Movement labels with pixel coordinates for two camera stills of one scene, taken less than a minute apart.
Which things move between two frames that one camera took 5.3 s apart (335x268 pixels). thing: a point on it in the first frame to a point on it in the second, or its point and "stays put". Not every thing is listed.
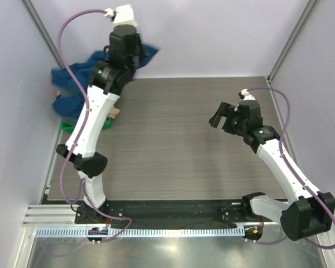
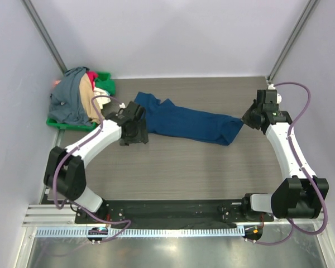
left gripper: x=139 y=41 to x=141 y=135
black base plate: x=165 y=213 stays put
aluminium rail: x=49 y=215 stays put
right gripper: x=228 y=110 to x=246 y=118
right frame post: x=311 y=5 stays put
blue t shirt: x=69 y=99 to x=166 y=118
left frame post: x=43 y=31 stays put
